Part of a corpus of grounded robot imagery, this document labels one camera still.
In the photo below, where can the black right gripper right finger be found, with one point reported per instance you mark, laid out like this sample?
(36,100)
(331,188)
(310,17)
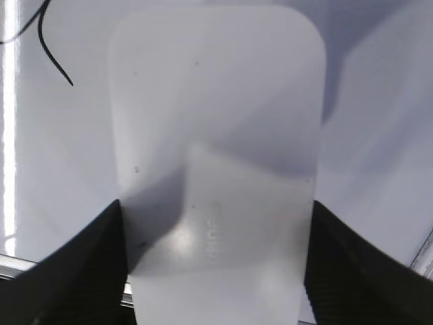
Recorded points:
(350,281)

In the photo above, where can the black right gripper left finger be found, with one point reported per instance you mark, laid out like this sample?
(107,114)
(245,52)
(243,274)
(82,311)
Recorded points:
(80,283)

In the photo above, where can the white framed whiteboard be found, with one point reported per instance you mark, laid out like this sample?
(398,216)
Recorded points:
(58,156)

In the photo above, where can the white rectangular board eraser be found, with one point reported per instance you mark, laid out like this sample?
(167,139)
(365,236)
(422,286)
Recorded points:
(216,117)

